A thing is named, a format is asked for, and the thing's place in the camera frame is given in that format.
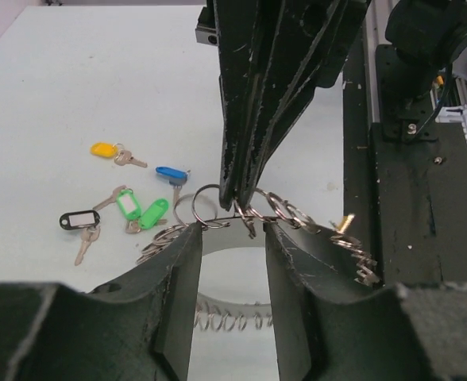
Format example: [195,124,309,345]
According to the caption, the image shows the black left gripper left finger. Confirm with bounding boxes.
[0,224,203,380]

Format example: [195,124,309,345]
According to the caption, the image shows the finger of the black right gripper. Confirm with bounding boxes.
[213,1,287,210]
[243,1,367,205]

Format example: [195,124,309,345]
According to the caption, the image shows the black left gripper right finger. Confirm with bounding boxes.
[264,224,467,380]

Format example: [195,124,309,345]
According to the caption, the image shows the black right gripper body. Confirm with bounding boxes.
[195,0,218,46]

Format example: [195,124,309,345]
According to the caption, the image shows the yellow tag key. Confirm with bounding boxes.
[330,214,355,234]
[90,142,148,168]

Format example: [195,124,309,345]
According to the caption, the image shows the metal disc with keyrings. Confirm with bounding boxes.
[136,183,380,333]

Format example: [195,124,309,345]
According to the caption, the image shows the blue tag key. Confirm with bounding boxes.
[155,166,191,205]

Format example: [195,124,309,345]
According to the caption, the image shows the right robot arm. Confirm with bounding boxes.
[197,1,467,210]

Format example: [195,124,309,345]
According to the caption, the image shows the green tag key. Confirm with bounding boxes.
[93,186,141,221]
[125,198,169,234]

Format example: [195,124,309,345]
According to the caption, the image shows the black tag key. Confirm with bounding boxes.
[59,210,101,266]

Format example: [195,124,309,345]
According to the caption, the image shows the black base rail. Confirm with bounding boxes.
[343,33,467,286]

